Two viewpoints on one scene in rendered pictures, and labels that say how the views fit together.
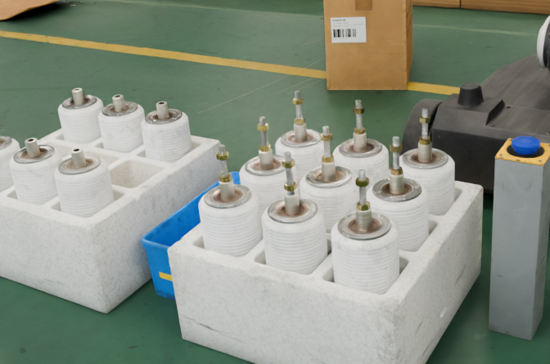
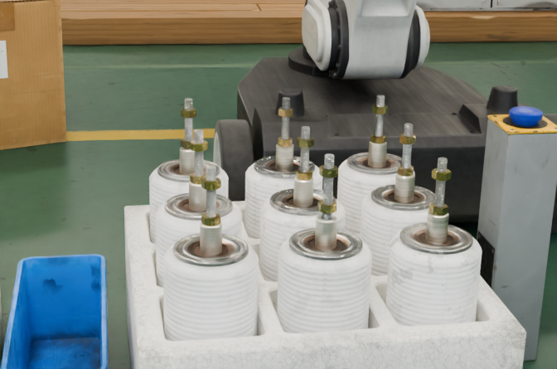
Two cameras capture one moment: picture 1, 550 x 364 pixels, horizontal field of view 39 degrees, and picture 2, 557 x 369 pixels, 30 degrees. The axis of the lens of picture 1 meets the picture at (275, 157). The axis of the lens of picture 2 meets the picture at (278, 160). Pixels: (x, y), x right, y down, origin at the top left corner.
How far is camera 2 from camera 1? 0.79 m
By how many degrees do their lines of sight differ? 41
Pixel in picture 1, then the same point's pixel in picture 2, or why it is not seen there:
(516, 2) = (98, 31)
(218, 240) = (224, 317)
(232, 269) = (272, 352)
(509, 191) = (523, 173)
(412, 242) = not seen: hidden behind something
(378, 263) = (475, 280)
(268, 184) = (226, 229)
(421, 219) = not seen: hidden behind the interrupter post
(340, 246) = (433, 268)
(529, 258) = (540, 253)
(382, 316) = (510, 344)
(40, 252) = not seen: outside the picture
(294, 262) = (353, 315)
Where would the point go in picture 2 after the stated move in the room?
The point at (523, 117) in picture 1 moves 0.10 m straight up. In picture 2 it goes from (355, 123) to (358, 62)
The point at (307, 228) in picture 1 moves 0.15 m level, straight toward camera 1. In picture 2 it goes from (368, 259) to (487, 314)
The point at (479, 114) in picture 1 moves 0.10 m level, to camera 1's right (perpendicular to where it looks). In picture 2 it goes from (317, 123) to (360, 112)
